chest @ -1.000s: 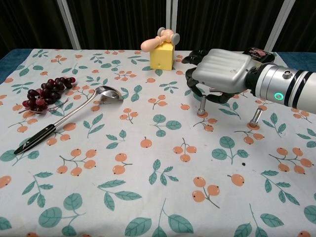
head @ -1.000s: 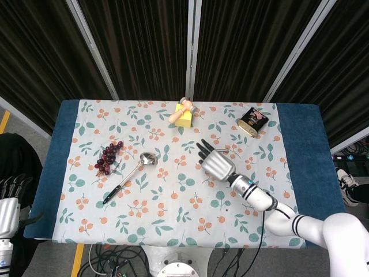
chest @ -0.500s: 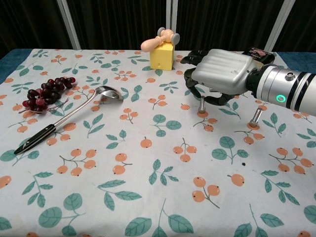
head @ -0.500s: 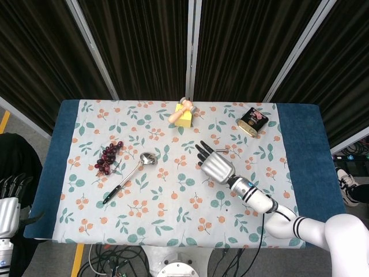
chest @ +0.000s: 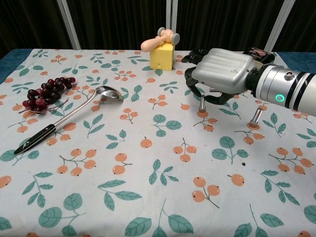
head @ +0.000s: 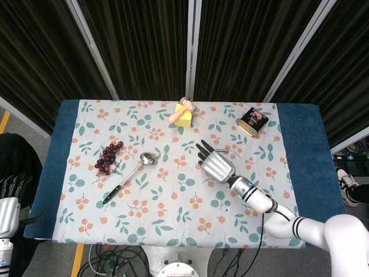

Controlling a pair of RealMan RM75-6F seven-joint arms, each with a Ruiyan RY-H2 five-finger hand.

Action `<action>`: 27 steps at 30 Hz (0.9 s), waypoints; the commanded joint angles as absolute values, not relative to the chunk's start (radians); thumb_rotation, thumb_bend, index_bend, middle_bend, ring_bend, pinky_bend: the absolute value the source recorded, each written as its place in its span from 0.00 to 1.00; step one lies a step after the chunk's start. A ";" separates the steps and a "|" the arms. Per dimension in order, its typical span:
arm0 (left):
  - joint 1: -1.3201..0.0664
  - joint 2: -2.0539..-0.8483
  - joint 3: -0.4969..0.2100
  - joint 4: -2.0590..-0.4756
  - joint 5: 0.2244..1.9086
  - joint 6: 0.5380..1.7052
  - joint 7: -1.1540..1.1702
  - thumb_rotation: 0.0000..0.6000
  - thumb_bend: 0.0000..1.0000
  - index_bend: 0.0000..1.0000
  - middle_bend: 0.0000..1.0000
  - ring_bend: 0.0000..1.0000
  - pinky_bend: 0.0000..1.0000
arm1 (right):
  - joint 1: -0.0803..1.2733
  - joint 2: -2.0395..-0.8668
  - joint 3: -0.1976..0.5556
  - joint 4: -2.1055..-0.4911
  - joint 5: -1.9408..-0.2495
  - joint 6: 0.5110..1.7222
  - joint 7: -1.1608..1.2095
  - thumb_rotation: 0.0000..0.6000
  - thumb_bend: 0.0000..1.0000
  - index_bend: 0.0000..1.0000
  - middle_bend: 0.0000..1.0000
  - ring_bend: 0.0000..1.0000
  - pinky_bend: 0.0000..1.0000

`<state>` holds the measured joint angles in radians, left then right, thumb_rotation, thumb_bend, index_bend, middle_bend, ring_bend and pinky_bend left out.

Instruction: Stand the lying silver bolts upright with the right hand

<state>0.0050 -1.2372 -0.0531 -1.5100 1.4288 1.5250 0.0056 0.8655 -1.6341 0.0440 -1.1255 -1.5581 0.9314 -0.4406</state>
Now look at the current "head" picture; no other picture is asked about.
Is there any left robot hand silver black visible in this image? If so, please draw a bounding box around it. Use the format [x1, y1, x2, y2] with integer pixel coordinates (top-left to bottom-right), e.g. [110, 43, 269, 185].
[0, 173, 46, 239]

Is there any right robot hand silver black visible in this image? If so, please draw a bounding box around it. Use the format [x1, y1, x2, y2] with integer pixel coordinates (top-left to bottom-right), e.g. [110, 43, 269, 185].
[195, 140, 236, 185]

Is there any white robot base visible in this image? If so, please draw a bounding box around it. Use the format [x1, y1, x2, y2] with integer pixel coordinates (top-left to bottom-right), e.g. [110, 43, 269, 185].
[144, 245, 214, 277]

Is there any yellow block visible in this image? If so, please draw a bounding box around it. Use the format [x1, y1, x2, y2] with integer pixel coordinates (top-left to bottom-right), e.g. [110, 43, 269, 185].
[175, 104, 194, 128]

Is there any black gold food tin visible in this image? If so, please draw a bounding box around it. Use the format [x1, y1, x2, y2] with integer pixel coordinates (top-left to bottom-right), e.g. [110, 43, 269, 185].
[237, 107, 270, 139]

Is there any peach toy hammer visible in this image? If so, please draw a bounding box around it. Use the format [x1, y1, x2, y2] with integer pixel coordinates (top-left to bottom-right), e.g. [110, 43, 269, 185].
[168, 97, 197, 124]

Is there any floral print tablecloth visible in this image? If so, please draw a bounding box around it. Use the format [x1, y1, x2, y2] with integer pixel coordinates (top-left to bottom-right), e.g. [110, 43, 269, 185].
[51, 99, 306, 249]

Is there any blue table cover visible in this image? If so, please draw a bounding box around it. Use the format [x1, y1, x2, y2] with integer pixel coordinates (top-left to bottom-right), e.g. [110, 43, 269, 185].
[23, 99, 347, 249]

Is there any dark red grape bunch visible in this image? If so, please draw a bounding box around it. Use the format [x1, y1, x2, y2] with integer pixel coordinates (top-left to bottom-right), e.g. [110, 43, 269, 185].
[94, 140, 125, 177]

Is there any black curtain partition panel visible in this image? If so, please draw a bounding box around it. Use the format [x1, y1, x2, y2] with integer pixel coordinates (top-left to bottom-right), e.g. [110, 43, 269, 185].
[193, 0, 329, 102]
[76, 0, 194, 100]
[268, 0, 369, 154]
[0, 0, 116, 136]

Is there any white black sneaker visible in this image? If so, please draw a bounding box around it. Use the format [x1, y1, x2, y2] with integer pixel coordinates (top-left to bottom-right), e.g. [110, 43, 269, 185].
[336, 167, 360, 206]

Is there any black power strip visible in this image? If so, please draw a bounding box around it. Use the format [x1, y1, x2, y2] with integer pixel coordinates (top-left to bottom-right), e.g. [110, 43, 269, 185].
[331, 152, 369, 174]

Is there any black trouser leg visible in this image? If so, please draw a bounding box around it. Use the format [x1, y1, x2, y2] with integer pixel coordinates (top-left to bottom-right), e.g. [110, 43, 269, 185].
[348, 184, 369, 206]

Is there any steel ladle black handle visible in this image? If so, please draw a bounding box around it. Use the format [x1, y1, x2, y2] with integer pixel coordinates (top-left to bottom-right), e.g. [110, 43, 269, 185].
[103, 152, 158, 205]

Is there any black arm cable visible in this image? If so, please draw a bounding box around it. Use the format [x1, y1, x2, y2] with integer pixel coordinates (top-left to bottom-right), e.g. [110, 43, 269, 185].
[255, 201, 292, 260]

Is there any white floor cable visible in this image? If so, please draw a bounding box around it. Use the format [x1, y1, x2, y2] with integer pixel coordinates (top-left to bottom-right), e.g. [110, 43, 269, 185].
[88, 245, 103, 275]

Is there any black floor cable bundle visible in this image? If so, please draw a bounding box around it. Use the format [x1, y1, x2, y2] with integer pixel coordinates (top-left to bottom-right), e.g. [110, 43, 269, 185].
[77, 244, 260, 277]

